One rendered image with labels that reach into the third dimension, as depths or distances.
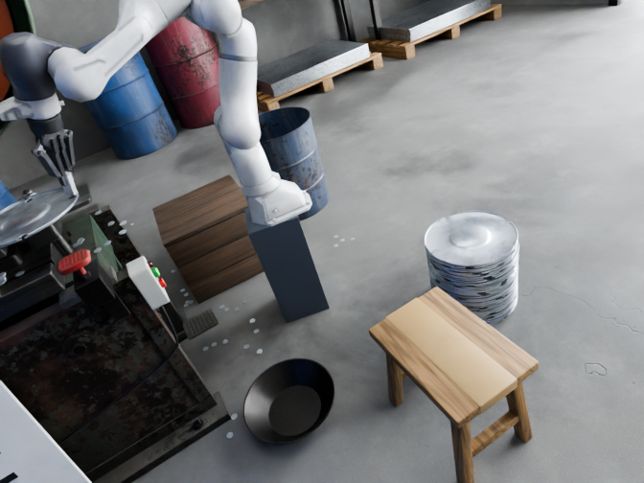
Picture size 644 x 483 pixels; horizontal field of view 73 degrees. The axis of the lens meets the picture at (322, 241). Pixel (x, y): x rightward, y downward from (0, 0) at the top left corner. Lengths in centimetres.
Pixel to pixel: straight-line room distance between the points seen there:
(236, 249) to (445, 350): 112
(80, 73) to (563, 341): 152
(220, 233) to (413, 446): 111
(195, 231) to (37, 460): 93
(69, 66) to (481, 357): 114
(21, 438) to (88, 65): 94
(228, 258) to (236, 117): 82
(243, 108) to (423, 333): 80
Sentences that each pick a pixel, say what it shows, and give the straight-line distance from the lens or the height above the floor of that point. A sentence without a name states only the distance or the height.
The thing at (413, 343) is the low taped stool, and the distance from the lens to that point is 115.
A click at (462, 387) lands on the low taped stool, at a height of 33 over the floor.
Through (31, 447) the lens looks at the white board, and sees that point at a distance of 146.
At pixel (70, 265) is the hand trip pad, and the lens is 111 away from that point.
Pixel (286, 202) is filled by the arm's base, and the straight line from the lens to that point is 149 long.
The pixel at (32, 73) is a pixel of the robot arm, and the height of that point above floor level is 111.
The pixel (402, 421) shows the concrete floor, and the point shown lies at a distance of 142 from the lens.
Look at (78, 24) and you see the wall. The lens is 464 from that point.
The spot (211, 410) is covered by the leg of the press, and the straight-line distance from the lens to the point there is 161.
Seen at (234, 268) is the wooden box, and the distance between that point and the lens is 200.
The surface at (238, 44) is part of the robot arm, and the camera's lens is 134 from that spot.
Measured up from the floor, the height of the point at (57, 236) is 71.
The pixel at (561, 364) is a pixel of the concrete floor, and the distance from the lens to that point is 153.
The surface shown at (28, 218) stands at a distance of 141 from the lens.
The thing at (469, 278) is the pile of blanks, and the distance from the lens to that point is 144.
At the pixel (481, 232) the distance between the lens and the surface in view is 152.
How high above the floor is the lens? 122
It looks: 35 degrees down
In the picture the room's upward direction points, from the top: 18 degrees counter-clockwise
